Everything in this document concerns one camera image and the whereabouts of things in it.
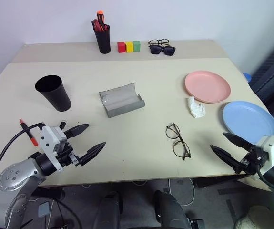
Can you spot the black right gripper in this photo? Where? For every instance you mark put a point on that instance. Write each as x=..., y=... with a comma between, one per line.
x=250, y=159

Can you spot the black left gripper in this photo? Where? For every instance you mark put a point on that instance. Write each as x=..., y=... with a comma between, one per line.
x=68, y=157

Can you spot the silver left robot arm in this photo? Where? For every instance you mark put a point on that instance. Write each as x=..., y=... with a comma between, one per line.
x=13, y=177

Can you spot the blue plate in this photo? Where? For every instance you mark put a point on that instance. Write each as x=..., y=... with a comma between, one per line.
x=248, y=120

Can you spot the black table support bar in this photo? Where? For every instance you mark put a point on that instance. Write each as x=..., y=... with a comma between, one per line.
x=213, y=182

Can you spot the empty black cup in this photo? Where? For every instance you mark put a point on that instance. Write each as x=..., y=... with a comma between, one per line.
x=55, y=97

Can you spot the grey open glasses case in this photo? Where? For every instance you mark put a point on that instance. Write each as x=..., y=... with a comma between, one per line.
x=121, y=102

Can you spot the red marker pen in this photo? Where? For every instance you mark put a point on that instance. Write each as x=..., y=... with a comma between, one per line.
x=33, y=140

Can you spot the crumpled white tissue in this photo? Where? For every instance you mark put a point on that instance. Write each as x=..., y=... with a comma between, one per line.
x=197, y=108

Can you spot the pink plate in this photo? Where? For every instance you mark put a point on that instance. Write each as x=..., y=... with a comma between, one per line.
x=207, y=86

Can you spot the blue round object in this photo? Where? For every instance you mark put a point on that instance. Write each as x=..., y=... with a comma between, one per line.
x=247, y=76

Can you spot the beige shoe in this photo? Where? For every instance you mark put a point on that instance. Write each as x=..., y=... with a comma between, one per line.
x=258, y=218

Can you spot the dark rounded shape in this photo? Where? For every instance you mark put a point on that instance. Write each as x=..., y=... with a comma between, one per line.
x=171, y=210
x=109, y=211

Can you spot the small grey floor box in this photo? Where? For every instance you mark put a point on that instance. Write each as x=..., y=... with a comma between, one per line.
x=43, y=209

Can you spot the red cube block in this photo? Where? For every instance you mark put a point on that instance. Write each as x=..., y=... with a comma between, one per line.
x=121, y=47

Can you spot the black tool holder cup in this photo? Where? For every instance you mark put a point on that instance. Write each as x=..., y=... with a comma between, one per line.
x=102, y=41

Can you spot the yellow cube block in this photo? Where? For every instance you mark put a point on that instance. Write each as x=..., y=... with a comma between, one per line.
x=129, y=47

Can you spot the green cube block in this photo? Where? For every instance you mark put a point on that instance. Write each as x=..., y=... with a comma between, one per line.
x=136, y=46

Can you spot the black sunglasses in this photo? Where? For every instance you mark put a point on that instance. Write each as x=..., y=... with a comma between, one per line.
x=157, y=49

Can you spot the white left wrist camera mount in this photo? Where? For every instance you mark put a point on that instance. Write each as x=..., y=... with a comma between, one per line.
x=48, y=139

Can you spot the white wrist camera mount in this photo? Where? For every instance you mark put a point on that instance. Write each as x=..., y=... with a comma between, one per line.
x=48, y=139
x=272, y=145

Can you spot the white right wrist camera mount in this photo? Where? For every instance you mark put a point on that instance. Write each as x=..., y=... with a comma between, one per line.
x=272, y=145

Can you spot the thin brown-frame glasses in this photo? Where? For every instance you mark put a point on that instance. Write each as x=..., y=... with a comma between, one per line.
x=172, y=131

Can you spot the clear-lens dark-frame glasses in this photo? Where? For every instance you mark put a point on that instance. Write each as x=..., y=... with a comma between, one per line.
x=160, y=41

